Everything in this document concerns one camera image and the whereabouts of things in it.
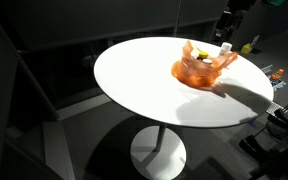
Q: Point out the yellow container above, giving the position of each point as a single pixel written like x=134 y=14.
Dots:
x=246 y=49

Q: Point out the orange plastic bag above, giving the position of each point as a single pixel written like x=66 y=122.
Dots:
x=194 y=73

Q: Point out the perforated metal plate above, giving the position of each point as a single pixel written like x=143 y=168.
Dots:
x=274 y=108

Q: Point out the blue and white packet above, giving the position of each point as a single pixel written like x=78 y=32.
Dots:
x=279 y=85

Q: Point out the white-capped bottle with orange label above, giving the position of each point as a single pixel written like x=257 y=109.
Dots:
x=207 y=61

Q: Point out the yellow and black bottle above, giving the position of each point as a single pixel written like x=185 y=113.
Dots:
x=203 y=55

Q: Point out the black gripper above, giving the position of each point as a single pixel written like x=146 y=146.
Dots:
x=229 y=21

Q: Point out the black tripod stand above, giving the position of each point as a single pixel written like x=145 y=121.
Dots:
x=277 y=140

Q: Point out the white card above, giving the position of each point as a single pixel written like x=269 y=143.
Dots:
x=255 y=40

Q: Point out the white round table base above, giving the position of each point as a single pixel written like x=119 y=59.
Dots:
x=159 y=156

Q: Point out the orange-capped bottle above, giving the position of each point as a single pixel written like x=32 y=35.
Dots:
x=276 y=75

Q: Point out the white table pole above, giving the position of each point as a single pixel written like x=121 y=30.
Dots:
x=160 y=136

